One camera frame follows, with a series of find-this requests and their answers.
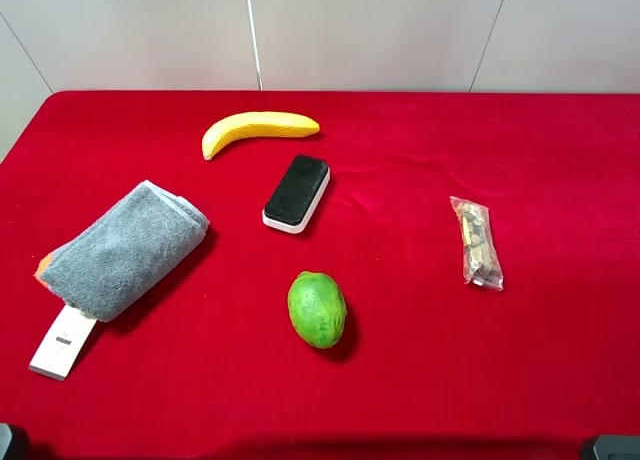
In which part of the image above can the red table cloth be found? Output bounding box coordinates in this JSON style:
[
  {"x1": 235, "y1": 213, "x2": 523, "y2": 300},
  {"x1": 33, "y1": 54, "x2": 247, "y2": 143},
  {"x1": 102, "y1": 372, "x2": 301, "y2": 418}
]
[{"x1": 1, "y1": 91, "x2": 639, "y2": 459}]

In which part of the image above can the dark base corner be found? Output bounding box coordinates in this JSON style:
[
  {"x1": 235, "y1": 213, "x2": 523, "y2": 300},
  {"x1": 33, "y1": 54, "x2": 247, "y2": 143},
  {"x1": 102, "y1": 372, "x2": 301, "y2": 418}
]
[
  {"x1": 579, "y1": 435, "x2": 640, "y2": 460},
  {"x1": 0, "y1": 423, "x2": 29, "y2": 460}
]

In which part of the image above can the dark right base corner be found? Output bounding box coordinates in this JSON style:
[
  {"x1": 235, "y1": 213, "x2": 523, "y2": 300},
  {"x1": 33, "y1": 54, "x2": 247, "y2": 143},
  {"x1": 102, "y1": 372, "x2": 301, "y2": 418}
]
[{"x1": 579, "y1": 435, "x2": 640, "y2": 460}]

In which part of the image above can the clear snack packet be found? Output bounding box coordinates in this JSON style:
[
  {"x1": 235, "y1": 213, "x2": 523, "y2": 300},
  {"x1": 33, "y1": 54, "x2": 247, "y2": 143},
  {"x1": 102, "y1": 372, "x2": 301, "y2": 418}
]
[{"x1": 449, "y1": 196, "x2": 504, "y2": 291}]

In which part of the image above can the black white board eraser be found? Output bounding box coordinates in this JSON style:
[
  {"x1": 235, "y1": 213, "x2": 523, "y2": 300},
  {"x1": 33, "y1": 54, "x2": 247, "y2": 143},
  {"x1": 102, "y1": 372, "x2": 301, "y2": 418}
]
[{"x1": 262, "y1": 155, "x2": 330, "y2": 234}]

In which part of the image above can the grey towel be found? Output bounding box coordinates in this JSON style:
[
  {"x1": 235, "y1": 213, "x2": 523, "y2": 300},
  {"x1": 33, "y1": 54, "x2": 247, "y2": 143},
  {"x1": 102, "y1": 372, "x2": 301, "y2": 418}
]
[{"x1": 28, "y1": 179, "x2": 211, "y2": 382}]

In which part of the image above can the dark left base corner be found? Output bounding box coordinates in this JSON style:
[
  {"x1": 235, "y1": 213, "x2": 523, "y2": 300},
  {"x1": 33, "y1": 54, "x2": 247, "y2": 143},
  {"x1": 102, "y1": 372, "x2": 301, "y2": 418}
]
[{"x1": 0, "y1": 423, "x2": 29, "y2": 460}]

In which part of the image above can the yellow banana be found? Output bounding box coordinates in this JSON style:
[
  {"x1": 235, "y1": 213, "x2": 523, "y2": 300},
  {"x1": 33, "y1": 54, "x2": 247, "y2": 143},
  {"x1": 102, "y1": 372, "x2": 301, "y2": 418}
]
[{"x1": 201, "y1": 111, "x2": 320, "y2": 161}]

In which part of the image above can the green mango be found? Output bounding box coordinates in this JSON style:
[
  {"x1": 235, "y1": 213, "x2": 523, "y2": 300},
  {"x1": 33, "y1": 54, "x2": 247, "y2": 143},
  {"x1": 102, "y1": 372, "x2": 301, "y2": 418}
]
[{"x1": 287, "y1": 271, "x2": 347, "y2": 349}]

